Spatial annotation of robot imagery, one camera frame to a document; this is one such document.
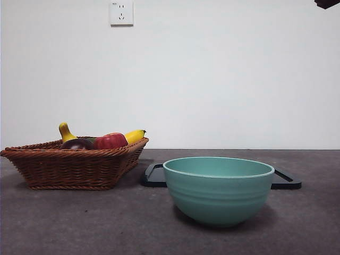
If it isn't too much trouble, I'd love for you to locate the teal ribbed bowl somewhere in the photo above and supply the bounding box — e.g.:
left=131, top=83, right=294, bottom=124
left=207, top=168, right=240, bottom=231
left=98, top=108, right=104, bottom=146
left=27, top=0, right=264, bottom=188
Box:
left=162, top=156, right=275, bottom=228

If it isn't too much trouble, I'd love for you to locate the dark purple plum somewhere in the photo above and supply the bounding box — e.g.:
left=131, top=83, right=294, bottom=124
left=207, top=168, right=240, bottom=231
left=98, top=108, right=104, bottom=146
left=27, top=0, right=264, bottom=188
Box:
left=60, top=138, right=94, bottom=150

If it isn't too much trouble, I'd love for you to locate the black rectangular tray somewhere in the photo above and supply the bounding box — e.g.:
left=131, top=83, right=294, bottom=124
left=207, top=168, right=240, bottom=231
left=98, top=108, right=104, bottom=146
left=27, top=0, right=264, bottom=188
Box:
left=140, top=163, right=303, bottom=190

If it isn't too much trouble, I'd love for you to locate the red apple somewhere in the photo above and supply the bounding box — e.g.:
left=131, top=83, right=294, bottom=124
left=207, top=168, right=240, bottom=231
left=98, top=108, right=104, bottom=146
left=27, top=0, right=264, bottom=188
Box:
left=93, top=132, right=129, bottom=150

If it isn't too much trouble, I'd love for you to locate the yellow banana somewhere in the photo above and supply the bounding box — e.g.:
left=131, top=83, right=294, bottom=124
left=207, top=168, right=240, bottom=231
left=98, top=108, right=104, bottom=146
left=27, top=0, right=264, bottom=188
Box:
left=58, top=122, right=147, bottom=146

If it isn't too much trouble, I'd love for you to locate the brown wicker basket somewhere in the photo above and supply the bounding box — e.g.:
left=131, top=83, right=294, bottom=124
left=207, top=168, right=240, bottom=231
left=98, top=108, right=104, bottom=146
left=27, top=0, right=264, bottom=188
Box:
left=0, top=137, right=149, bottom=191

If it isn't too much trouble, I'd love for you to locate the white wall socket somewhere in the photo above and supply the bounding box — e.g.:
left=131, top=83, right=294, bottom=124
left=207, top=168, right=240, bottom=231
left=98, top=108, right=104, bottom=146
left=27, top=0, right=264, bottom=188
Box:
left=110, top=0, right=134, bottom=27

